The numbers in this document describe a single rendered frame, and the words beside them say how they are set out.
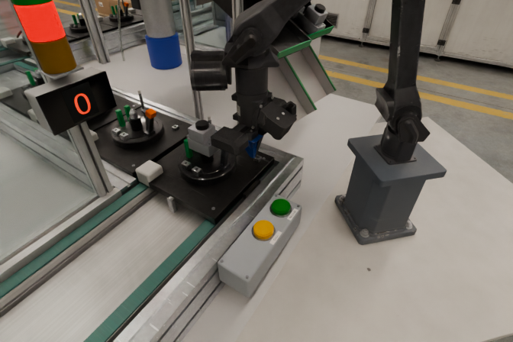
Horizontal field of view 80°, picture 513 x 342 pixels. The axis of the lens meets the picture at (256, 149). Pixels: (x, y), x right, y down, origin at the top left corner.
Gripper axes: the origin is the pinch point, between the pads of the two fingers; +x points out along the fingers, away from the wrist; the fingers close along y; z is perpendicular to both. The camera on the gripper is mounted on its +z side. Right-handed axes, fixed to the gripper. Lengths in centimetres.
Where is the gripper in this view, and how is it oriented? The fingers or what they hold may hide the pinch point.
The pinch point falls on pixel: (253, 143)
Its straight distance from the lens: 61.9
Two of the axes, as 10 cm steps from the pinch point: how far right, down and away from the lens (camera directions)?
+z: 8.4, 3.2, -4.4
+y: 5.5, -5.1, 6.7
